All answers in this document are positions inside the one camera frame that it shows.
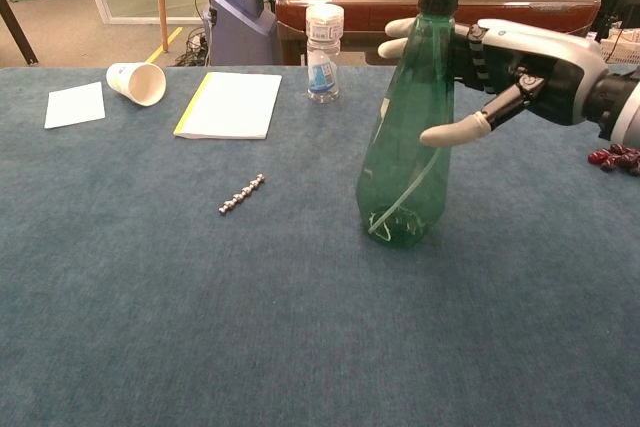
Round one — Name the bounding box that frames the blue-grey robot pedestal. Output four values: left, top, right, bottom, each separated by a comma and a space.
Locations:
203, 0, 279, 67

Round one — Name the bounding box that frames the clear jar white lid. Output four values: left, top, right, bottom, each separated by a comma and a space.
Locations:
305, 2, 346, 104

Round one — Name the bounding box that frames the brown mahjong table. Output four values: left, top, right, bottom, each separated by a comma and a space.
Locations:
274, 0, 602, 67

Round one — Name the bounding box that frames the floor cable tangle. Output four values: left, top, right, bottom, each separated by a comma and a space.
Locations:
174, 26, 209, 67

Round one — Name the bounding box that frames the green transparent spray bottle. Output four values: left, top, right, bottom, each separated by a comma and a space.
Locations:
355, 0, 471, 249

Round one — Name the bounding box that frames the white paper cup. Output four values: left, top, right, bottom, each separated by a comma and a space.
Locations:
105, 61, 167, 108

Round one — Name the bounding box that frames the white plastic crate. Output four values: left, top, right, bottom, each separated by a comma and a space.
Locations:
597, 29, 640, 66

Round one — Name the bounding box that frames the black tripod stand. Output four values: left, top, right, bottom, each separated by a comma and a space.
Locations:
583, 0, 640, 66

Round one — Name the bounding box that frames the blue table cloth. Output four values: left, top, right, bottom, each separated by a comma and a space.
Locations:
0, 65, 640, 427

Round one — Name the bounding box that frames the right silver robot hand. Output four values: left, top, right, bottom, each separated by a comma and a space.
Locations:
377, 16, 611, 147

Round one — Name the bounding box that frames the white notepad yellow spine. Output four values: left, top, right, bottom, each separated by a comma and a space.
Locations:
172, 71, 284, 141

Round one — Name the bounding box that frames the silver metal bead chain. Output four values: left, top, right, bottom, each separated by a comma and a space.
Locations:
217, 173, 266, 217

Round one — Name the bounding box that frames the white paper card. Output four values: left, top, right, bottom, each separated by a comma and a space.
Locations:
43, 80, 107, 130

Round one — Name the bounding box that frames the dark slanted pole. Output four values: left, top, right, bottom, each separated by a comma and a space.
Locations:
0, 0, 40, 67

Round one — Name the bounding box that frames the red grape bunch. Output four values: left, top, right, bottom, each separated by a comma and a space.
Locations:
587, 142, 640, 173

